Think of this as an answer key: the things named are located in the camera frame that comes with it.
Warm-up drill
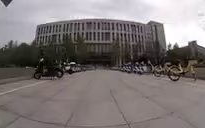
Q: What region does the large grey curved building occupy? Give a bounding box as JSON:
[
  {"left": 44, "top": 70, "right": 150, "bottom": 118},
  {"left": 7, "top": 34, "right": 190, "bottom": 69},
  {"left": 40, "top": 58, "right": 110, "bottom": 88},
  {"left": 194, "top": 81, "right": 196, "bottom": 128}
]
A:
[{"left": 34, "top": 18, "right": 168, "bottom": 66}]

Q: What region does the row of parked scooters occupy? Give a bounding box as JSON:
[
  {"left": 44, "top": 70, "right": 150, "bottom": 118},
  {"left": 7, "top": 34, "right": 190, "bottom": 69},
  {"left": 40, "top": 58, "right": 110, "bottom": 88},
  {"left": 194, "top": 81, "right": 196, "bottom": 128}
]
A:
[
  {"left": 61, "top": 60, "right": 88, "bottom": 74},
  {"left": 118, "top": 61, "right": 154, "bottom": 75}
]

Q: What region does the grey stone paved plaza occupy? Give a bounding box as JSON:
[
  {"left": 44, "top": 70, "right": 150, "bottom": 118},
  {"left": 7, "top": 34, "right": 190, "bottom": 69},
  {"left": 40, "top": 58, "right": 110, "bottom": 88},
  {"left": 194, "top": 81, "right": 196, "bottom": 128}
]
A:
[{"left": 0, "top": 68, "right": 205, "bottom": 128}]

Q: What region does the dark scooter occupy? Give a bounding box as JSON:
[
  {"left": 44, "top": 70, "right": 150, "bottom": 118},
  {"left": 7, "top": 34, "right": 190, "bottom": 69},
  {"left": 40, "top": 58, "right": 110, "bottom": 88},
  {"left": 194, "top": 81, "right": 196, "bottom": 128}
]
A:
[{"left": 33, "top": 64, "right": 65, "bottom": 80}]

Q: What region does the yellow bicycle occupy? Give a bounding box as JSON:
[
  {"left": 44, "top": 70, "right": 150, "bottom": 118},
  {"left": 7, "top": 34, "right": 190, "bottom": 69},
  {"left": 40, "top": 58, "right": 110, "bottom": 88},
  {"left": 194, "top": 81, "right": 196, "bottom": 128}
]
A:
[
  {"left": 152, "top": 62, "right": 173, "bottom": 78},
  {"left": 167, "top": 59, "right": 198, "bottom": 82}
]

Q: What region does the person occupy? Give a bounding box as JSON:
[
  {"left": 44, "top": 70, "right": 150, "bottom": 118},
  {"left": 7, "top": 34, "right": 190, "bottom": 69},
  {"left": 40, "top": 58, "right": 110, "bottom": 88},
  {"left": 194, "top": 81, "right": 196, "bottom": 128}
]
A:
[{"left": 37, "top": 49, "right": 48, "bottom": 73}]

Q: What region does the row of trees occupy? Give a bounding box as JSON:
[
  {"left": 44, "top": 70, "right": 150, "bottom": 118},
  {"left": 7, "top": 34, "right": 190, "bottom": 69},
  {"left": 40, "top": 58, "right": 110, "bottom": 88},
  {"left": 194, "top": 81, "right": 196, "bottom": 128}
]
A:
[
  {"left": 0, "top": 37, "right": 41, "bottom": 69},
  {"left": 165, "top": 42, "right": 194, "bottom": 64}
]

